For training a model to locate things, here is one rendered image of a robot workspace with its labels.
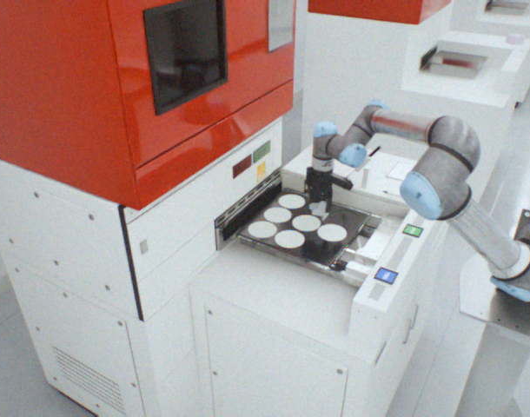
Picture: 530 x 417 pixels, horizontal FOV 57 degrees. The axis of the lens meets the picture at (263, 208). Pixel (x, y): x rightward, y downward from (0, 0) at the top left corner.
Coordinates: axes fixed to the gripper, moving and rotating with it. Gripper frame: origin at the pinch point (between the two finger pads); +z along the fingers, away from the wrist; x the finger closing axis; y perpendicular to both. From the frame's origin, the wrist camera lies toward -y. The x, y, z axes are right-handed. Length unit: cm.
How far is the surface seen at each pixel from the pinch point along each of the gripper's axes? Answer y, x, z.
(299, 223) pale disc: 9.3, -0.1, 1.9
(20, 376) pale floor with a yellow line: 132, -29, 92
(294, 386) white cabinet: 20, 42, 34
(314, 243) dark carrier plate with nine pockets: 7.3, 12.2, 2.0
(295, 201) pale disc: 6.8, -15.1, 2.0
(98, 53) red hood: 63, 30, -69
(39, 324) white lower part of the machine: 108, -9, 42
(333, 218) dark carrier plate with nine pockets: -3.6, -1.1, 2.0
